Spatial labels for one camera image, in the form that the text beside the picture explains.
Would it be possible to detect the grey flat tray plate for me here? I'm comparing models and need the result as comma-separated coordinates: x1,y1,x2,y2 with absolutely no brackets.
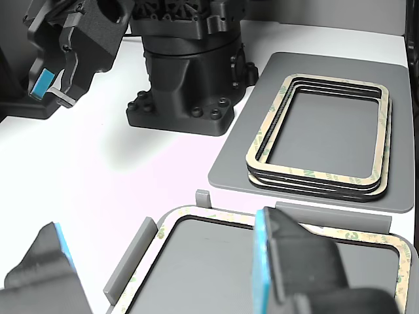
208,51,414,215

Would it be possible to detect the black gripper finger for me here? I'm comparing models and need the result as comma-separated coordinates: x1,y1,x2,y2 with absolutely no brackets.
0,220,96,314
251,205,403,314

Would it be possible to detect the grey holder plate with ridges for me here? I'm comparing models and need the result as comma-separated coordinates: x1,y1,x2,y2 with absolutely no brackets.
103,188,419,314

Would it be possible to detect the dark enclosure side panel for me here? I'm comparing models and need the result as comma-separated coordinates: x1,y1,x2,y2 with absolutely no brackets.
405,0,419,115

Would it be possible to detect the tan rectangular frame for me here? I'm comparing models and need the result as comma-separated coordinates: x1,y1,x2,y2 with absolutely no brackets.
246,78,393,190
247,97,392,202
244,74,393,183
111,205,414,314

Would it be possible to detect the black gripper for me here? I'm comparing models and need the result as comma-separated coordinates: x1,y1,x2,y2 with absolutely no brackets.
28,0,129,109

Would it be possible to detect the black stand foot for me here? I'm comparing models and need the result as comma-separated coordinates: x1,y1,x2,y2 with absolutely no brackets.
0,42,62,121

